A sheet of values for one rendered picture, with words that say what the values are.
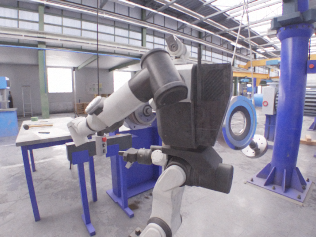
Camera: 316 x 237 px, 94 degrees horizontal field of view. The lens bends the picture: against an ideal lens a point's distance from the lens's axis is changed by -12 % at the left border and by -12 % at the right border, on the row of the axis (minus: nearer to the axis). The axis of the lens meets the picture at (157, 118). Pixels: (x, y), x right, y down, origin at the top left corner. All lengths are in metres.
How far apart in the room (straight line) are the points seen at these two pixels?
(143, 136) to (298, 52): 2.26
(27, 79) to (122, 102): 12.89
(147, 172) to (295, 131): 2.07
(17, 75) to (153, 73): 13.05
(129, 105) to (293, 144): 2.41
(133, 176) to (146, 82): 2.02
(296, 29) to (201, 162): 2.27
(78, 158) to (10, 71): 12.15
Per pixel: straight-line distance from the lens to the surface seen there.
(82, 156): 1.57
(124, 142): 1.70
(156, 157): 0.88
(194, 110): 0.57
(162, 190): 0.78
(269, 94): 4.70
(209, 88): 0.58
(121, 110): 0.53
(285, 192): 2.75
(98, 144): 1.06
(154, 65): 0.47
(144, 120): 1.92
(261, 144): 1.43
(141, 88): 0.48
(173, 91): 0.42
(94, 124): 0.63
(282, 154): 2.70
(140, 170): 2.43
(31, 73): 13.36
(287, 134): 2.64
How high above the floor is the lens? 1.28
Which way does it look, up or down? 8 degrees down
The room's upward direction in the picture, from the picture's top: straight up
